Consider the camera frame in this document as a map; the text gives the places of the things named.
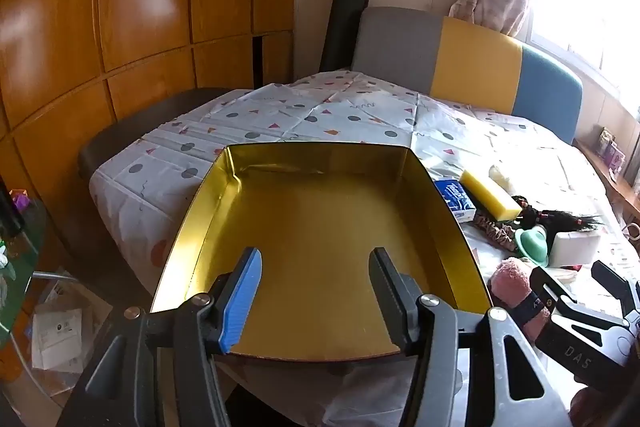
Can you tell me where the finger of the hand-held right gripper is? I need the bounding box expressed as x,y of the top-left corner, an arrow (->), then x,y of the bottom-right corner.
591,260 -> 640,323
529,265 -> 581,315

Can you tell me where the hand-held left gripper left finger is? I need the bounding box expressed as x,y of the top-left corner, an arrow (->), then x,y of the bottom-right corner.
55,247 -> 266,427

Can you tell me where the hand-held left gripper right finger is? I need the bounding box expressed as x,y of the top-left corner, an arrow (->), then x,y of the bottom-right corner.
368,246 -> 571,427

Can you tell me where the pink towel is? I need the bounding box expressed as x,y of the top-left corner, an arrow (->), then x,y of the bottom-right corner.
487,257 -> 551,343

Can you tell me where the white foam block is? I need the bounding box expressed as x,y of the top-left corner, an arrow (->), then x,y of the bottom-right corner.
547,229 -> 601,268

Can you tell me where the green hat-shaped bottle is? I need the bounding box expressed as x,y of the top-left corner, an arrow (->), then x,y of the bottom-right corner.
514,227 -> 551,267

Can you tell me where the black wig with beads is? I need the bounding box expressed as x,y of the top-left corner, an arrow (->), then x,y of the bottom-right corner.
510,194 -> 603,238

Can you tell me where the striped hair scrunchie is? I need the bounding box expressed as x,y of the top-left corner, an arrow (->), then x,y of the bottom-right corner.
472,212 -> 518,253

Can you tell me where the gold metal tin box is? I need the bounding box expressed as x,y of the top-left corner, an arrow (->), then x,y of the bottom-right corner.
150,143 -> 493,363

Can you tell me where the yellow sponge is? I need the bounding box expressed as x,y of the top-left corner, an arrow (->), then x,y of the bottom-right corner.
459,168 -> 523,222

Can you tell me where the blue tissue packet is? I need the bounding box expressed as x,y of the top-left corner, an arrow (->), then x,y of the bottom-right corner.
433,178 -> 477,223

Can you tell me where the clear plastic bag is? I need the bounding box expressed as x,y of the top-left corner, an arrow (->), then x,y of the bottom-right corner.
487,163 -> 518,195

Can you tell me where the wooden shelf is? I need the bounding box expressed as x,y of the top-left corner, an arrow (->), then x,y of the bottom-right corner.
575,137 -> 640,208

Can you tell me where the purple small box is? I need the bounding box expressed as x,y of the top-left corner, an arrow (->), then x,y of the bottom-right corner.
605,142 -> 628,168

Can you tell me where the white paper packet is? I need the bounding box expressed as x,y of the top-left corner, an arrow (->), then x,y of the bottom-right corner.
32,307 -> 83,370
45,279 -> 76,308

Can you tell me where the printed plastic sheet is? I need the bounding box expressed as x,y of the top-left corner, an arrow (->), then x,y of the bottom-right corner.
89,69 -> 640,427

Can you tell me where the glass side table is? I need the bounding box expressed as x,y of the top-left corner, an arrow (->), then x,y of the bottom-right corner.
0,187 -> 51,348

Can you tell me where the grey yellow blue headboard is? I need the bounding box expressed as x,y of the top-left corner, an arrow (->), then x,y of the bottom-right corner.
350,7 -> 585,145

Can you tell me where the black rolled mat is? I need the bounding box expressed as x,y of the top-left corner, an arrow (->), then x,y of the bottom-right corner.
319,0 -> 370,72

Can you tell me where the window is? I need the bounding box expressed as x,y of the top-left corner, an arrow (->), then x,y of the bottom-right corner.
525,0 -> 640,108

